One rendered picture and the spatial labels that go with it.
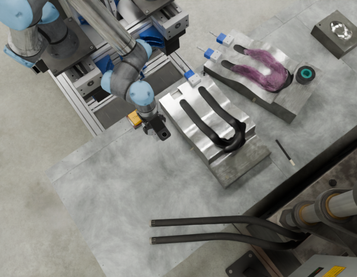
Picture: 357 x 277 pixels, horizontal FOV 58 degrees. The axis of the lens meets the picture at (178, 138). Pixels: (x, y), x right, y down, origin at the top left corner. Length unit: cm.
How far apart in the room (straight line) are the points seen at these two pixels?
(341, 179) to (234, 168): 49
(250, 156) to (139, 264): 66
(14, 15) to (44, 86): 187
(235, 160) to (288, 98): 37
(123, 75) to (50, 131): 157
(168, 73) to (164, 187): 110
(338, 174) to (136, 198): 91
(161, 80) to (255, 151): 110
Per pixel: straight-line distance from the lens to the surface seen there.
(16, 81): 295
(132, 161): 151
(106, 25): 110
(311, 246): 153
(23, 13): 97
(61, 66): 153
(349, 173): 163
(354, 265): 90
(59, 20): 143
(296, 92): 155
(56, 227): 244
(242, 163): 143
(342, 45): 179
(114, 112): 228
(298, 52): 179
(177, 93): 154
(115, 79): 112
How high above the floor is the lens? 223
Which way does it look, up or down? 71 degrees down
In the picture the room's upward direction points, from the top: 10 degrees counter-clockwise
